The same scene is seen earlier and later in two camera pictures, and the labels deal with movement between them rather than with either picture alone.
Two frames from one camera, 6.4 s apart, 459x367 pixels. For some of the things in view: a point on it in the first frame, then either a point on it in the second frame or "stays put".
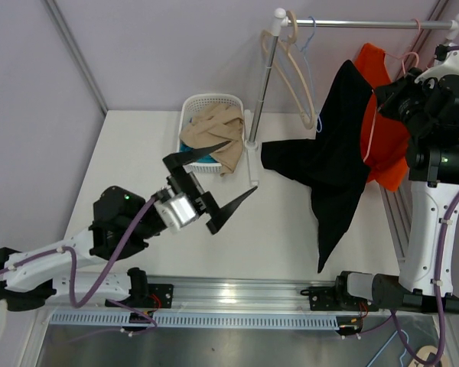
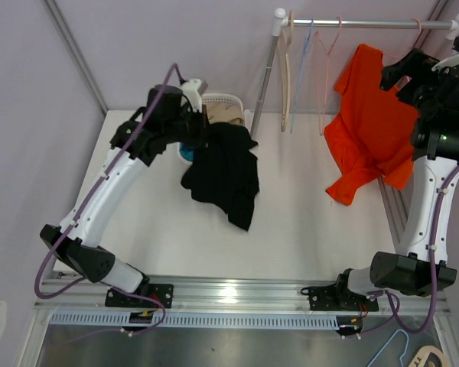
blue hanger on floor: x=404 y=354 stays put
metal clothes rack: x=281 y=23 stays put
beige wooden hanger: x=308 y=121 -> x=284 y=43
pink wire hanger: x=402 y=56 -> x=322 y=76
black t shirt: x=335 y=164 -> x=224 y=170
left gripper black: x=181 y=182 -> x=200 y=141
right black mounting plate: x=328 y=298 stays put
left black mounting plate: x=160 y=296 stays put
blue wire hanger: x=319 y=122 -> x=302 y=63
